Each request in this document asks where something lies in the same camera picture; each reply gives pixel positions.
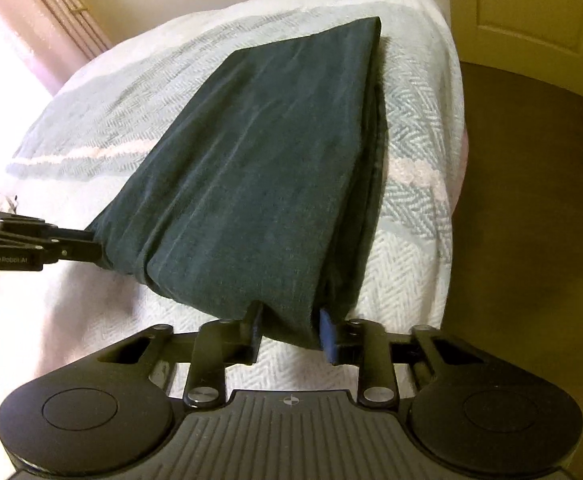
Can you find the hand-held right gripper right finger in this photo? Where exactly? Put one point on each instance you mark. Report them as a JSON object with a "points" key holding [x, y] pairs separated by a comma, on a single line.
{"points": [[327, 334]]}

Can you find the cream door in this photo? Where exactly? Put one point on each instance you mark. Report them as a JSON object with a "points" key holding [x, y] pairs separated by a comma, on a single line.
{"points": [[531, 10]]}

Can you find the dark green pants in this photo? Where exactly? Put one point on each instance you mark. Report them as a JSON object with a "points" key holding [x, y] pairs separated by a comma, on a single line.
{"points": [[261, 170]]}

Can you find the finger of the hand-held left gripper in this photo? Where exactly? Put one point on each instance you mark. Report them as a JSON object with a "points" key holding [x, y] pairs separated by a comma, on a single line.
{"points": [[71, 235], [81, 254]]}

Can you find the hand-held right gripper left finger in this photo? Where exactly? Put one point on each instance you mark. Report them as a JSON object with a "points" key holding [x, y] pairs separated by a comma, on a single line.
{"points": [[256, 330]]}

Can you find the pink curtain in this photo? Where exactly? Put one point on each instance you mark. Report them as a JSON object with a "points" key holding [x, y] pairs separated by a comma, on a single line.
{"points": [[36, 25]]}

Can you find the bed with pink cover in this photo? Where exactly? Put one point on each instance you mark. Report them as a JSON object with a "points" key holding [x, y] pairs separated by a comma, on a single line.
{"points": [[421, 240]]}

